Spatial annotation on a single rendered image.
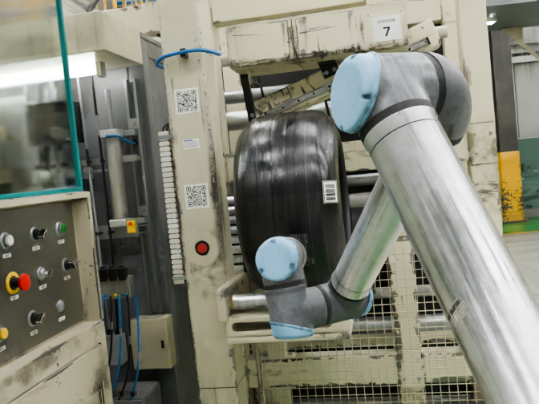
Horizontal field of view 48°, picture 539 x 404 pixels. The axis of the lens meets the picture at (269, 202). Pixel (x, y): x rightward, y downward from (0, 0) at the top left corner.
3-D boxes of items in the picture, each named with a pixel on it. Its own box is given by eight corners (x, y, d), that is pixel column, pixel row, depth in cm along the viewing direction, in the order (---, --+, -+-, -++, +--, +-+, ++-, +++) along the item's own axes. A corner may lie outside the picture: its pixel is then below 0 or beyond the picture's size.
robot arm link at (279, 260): (257, 288, 126) (249, 240, 127) (269, 283, 138) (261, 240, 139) (301, 280, 124) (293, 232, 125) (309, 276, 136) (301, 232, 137)
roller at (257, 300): (230, 313, 178) (227, 302, 175) (233, 301, 181) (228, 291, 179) (349, 306, 171) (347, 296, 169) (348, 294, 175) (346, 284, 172)
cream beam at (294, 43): (228, 68, 205) (224, 25, 204) (244, 78, 230) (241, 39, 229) (410, 45, 194) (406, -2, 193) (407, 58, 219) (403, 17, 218)
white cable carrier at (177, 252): (173, 284, 188) (157, 131, 185) (179, 280, 193) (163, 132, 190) (187, 283, 187) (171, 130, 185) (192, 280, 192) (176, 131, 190)
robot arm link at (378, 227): (470, 37, 100) (345, 288, 145) (411, 37, 95) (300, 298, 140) (514, 76, 93) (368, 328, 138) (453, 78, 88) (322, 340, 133)
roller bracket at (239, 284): (218, 324, 173) (215, 290, 173) (248, 293, 212) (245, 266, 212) (229, 323, 173) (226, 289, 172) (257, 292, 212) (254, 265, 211)
